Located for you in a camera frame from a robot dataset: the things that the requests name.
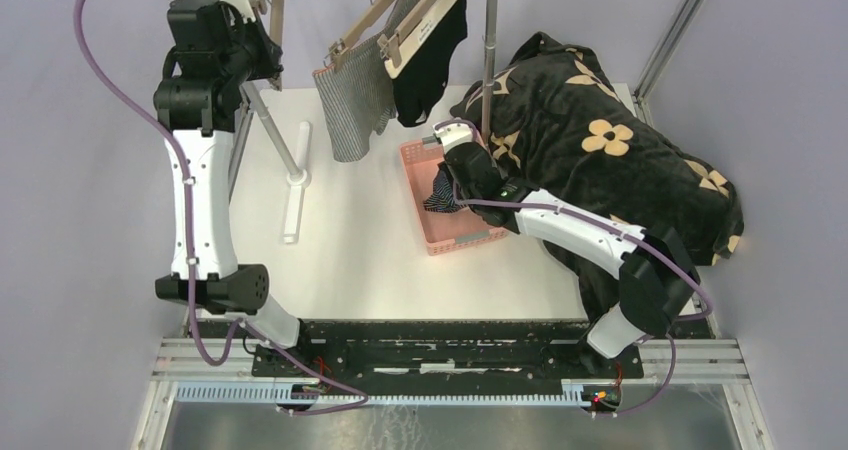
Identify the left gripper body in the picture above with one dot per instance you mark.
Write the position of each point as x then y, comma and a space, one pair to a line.
257, 60

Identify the wooden hanger of grey underwear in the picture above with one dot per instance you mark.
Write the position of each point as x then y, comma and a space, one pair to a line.
339, 50

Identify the grey striped underwear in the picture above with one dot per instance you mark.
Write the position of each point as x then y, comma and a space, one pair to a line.
357, 96

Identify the navy striped underwear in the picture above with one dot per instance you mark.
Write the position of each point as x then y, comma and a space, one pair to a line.
442, 198

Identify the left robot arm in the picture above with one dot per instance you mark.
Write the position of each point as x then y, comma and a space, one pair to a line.
217, 50

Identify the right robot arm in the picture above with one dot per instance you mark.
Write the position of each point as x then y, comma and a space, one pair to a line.
654, 274

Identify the empty wooden clip hanger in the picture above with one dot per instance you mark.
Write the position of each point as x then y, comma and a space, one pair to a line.
271, 13

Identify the wooden hanger of black underwear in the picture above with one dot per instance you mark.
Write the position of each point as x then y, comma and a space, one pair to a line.
418, 27

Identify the black underwear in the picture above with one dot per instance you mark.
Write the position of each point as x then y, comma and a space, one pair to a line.
420, 85

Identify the pink plastic basket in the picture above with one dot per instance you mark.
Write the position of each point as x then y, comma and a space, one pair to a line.
442, 233

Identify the black floral blanket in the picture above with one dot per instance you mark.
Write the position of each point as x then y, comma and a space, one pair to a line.
557, 122

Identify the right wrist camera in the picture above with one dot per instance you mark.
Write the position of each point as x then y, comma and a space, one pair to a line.
450, 134

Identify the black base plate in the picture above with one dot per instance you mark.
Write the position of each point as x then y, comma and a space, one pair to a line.
458, 358

